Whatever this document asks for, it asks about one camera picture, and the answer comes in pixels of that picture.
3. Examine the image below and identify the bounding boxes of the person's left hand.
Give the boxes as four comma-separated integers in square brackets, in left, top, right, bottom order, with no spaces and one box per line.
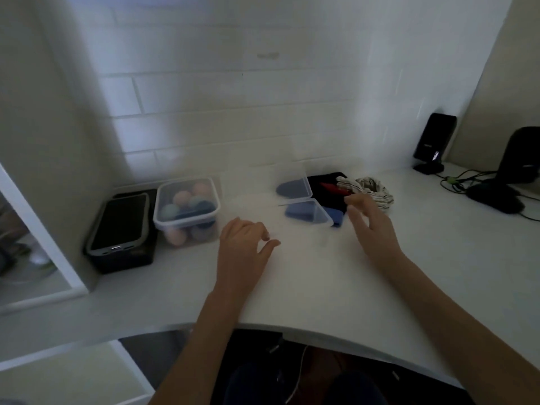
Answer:
[214,217,282,298]

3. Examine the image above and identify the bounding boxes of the person's right hand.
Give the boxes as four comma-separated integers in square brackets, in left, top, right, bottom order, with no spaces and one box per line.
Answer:
[344,193,406,267]

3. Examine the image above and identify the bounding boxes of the person's right forearm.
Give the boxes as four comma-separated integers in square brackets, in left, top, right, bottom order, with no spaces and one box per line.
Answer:
[379,254,540,405]

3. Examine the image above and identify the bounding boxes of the person's left forearm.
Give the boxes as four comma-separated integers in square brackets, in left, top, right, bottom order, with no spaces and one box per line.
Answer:
[148,290,254,405]

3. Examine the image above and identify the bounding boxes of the blue cloth piece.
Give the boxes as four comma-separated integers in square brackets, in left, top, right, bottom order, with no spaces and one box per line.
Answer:
[323,208,347,228]

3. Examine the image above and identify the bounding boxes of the black cloth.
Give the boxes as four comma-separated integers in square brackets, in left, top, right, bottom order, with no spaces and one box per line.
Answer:
[307,172,351,215]

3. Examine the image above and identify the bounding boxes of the striped white scrunchie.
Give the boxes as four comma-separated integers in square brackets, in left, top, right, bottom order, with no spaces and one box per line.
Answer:
[336,176,395,212]

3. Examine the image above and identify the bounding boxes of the red small item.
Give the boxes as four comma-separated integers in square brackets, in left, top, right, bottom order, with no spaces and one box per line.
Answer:
[320,182,352,197]

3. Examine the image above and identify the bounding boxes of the blue makeup sponge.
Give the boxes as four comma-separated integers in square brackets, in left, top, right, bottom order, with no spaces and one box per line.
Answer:
[285,203,322,225]
[276,178,312,199]

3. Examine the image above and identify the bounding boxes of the clear plastic hinged box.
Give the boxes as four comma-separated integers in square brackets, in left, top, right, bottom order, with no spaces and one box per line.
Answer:
[275,163,335,228]

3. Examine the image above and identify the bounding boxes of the clear plastic sponge container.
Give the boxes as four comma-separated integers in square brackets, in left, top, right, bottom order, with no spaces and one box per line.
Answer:
[152,177,222,248]

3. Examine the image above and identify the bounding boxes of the pile of pastel makeup sponges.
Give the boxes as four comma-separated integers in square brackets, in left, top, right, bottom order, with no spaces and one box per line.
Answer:
[159,182,217,245]

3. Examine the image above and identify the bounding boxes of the small black speaker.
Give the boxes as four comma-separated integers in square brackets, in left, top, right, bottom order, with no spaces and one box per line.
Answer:
[413,113,458,176]

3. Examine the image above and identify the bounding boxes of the black box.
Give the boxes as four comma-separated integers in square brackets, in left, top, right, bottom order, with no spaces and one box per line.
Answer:
[84,189,159,275]

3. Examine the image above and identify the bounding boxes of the person's legs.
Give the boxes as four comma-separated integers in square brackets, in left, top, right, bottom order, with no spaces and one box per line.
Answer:
[211,333,465,405]

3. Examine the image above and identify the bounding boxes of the smartphone in grey case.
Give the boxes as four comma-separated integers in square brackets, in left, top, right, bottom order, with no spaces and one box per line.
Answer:
[86,192,151,256]

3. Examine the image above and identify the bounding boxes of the large black speaker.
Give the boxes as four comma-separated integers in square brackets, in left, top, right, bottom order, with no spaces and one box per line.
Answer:
[466,126,540,215]

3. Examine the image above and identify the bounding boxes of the white framed mirror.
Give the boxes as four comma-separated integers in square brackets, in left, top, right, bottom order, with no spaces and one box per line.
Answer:
[0,163,90,314]

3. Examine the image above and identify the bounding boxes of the black cable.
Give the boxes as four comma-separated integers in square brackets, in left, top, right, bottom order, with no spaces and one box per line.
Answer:
[435,169,540,223]

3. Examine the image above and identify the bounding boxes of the white cable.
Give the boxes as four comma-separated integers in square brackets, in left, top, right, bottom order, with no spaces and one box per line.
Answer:
[283,344,311,405]

